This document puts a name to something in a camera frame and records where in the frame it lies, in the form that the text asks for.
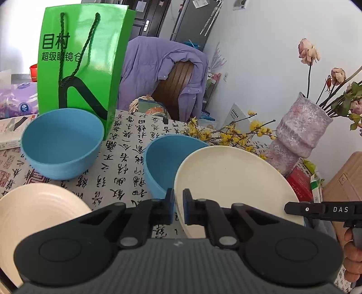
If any purple jacket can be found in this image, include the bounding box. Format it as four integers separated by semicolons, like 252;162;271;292
118;36;209;123

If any wooden chair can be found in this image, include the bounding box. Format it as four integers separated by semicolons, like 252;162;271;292
153;61;195;121

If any large blue bowl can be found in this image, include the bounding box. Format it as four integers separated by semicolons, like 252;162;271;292
20;108;105;180

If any red box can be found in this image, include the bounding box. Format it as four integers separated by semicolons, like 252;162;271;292
286;165;313;202

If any woven straw fan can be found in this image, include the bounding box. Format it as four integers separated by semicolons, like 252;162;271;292
129;95;155;113

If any white folded umbrella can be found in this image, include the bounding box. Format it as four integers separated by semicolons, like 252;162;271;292
200;0;224;37

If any dried rose bouquet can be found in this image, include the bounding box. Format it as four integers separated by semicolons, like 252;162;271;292
298;38;362;130

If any dark entrance door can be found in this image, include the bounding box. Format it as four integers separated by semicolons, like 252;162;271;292
129;0;171;38

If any grey refrigerator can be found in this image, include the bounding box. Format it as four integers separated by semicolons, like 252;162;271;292
170;0;224;53

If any green and white carton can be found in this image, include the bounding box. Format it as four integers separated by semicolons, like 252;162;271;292
310;172;324;202

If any person's right hand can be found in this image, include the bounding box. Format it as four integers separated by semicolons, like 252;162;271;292
342;227;362;283

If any purple plant wall sticker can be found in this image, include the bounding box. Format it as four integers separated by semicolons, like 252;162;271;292
208;42;227;71

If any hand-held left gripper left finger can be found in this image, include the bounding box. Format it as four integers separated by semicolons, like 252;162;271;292
76;188;175;249

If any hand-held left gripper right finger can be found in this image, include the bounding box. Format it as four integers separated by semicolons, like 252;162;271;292
182;188;305;249

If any pink textured vase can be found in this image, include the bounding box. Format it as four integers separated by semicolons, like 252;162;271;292
264;92;334;176

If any purple tissue pack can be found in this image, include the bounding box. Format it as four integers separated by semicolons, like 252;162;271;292
0;82;38;119

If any yellow blossom branch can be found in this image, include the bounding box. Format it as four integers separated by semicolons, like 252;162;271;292
181;111;278;160

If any white flat box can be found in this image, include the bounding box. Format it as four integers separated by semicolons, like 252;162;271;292
0;113;38;150

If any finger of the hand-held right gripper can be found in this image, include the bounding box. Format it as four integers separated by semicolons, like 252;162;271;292
284;201;324;221

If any patterned cushion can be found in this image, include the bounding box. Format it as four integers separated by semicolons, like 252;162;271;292
138;100;170;118

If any white leaflet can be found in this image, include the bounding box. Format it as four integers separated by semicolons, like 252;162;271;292
223;103;248;128

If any green paper bag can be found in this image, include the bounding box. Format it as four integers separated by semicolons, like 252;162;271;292
38;4;136;140

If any cream plate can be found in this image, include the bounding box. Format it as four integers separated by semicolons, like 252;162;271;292
174;145;305;239
0;184;92;289

